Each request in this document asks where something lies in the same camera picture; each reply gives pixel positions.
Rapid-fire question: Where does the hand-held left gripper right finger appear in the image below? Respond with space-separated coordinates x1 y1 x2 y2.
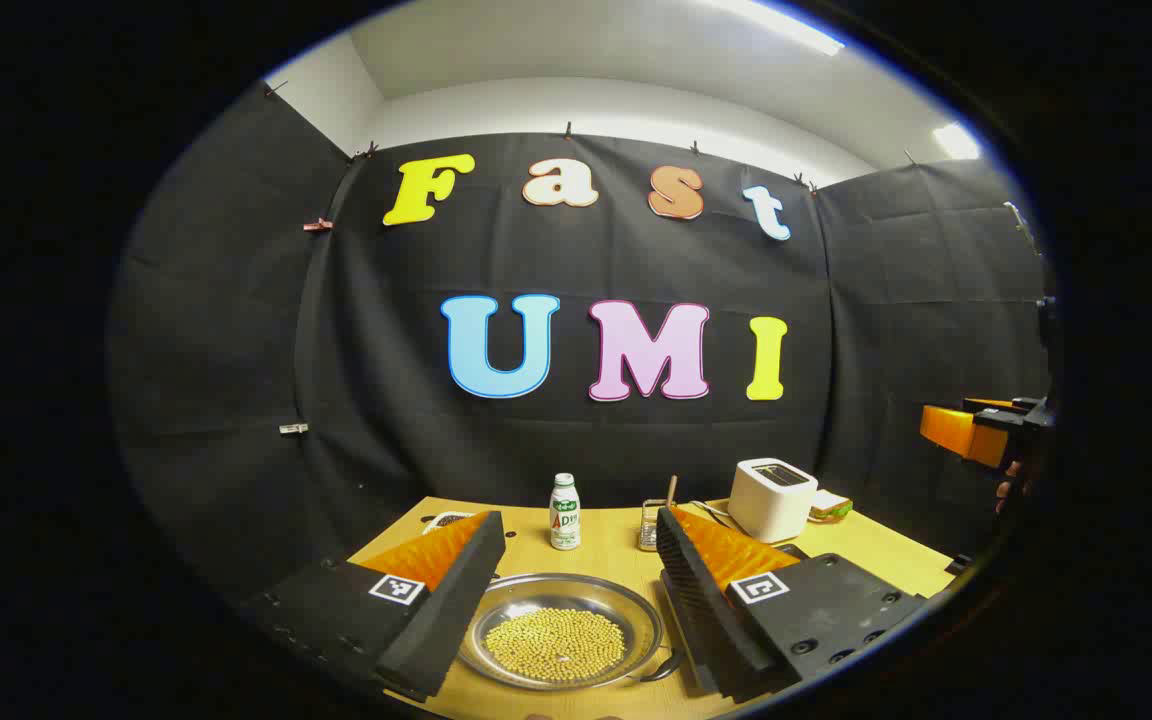
654 505 932 703

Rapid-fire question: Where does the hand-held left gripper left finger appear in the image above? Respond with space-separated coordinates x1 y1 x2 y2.
241 510 507 703

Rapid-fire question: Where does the steel pot with black handle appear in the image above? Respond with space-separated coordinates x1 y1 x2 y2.
456 572 685 693

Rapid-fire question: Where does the pile of yellow soybeans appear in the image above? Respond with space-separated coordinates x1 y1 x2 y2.
484 607 627 685

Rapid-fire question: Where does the white toaster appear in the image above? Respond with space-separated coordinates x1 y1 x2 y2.
728 458 820 544

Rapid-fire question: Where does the white green drink bottle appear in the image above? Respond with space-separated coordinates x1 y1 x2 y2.
549 473 582 552

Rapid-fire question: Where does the black backdrop cloth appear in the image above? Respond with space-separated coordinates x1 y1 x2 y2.
106 80 1052 606

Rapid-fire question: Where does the small ceiling light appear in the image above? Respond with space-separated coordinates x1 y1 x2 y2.
933 120 982 161

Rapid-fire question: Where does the wire mesh utensil basket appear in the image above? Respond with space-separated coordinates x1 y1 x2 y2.
638 498 677 553

